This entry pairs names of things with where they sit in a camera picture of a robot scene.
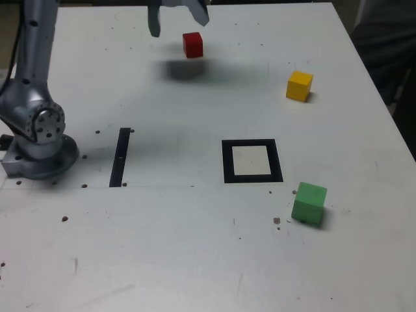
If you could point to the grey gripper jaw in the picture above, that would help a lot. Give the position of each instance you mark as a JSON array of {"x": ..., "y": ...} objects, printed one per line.
[
  {"x": 199, "y": 11},
  {"x": 154, "y": 19}
]

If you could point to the red cube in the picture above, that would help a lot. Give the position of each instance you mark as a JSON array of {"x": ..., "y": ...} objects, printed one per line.
[{"x": 193, "y": 45}]

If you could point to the yellow cube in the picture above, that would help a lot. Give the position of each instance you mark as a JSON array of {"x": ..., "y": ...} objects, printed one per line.
[{"x": 299, "y": 86}]

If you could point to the green cube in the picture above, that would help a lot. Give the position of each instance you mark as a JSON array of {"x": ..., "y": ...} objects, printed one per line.
[{"x": 308, "y": 204}]

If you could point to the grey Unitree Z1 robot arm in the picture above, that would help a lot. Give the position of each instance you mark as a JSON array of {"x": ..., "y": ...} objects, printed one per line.
[{"x": 35, "y": 65}]

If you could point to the black tape square outline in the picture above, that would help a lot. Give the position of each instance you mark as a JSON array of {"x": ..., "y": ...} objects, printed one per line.
[{"x": 227, "y": 162}]

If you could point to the black tape strip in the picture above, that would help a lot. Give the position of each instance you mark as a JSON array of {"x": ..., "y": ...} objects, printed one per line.
[{"x": 119, "y": 156}]

